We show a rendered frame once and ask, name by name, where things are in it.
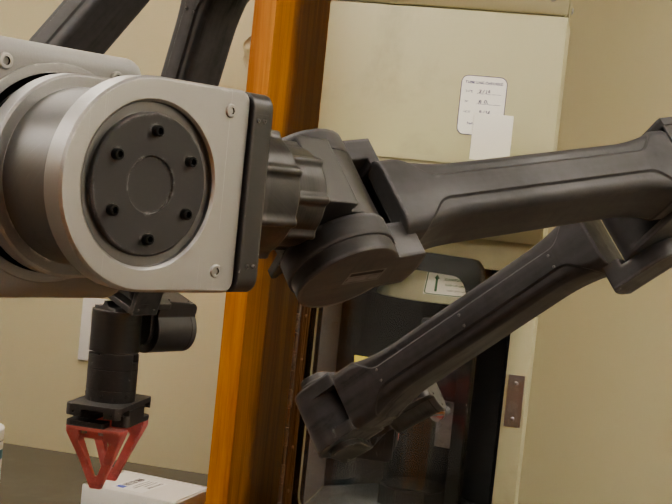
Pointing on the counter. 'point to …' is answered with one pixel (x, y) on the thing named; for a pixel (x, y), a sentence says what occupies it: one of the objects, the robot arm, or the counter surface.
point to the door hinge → (290, 398)
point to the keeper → (514, 401)
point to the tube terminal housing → (390, 64)
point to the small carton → (491, 136)
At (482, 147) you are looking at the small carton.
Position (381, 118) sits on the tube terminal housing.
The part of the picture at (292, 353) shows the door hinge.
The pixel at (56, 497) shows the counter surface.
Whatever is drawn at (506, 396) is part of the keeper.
